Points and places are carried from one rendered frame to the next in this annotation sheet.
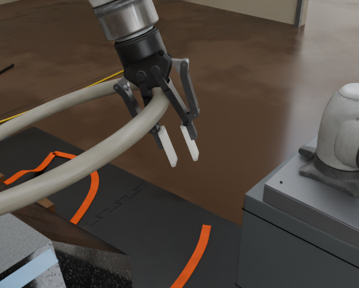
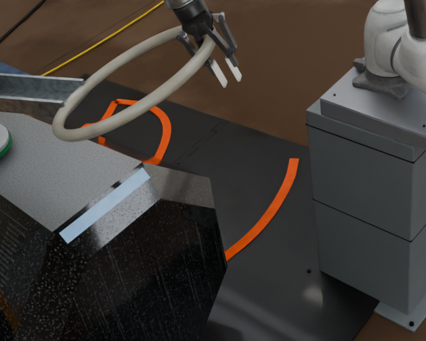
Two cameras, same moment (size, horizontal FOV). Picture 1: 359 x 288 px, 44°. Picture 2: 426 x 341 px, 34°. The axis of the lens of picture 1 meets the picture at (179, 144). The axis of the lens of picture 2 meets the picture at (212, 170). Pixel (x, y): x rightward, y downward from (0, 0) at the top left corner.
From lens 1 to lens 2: 0.96 m
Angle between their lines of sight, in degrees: 10
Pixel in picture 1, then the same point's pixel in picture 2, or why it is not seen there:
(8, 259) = (112, 177)
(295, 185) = (347, 95)
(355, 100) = (384, 13)
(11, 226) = (108, 155)
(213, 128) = (300, 48)
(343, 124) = (377, 36)
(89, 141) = (153, 83)
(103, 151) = (175, 80)
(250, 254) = (320, 166)
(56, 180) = (151, 100)
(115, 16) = not seen: outside the picture
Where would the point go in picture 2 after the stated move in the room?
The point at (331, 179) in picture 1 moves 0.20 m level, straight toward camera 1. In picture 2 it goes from (379, 86) to (362, 123)
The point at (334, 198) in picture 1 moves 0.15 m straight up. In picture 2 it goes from (380, 103) to (380, 61)
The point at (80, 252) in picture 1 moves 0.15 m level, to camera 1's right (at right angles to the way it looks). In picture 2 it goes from (165, 172) to (213, 166)
